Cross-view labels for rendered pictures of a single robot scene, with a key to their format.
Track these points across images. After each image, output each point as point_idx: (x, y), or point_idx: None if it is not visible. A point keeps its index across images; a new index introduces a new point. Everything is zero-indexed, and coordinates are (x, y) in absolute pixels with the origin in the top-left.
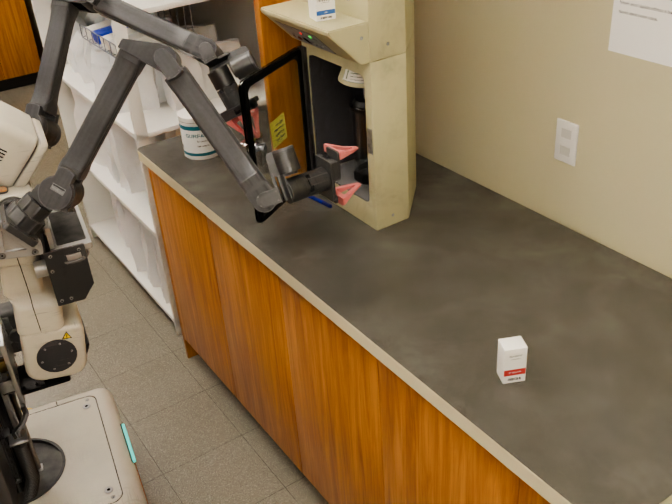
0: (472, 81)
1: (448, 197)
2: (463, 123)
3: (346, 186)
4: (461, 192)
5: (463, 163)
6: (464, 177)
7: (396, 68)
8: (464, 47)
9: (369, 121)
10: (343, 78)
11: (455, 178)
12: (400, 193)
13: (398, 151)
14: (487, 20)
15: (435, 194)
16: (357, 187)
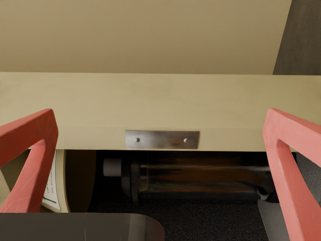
0: (148, 49)
1: (311, 43)
2: (206, 64)
3: (286, 191)
4: (300, 33)
5: (261, 63)
6: (279, 51)
7: (9, 83)
8: (111, 63)
9: (105, 137)
10: (58, 209)
11: (281, 61)
12: (310, 85)
13: (203, 85)
14: (65, 26)
15: (307, 68)
16: (286, 116)
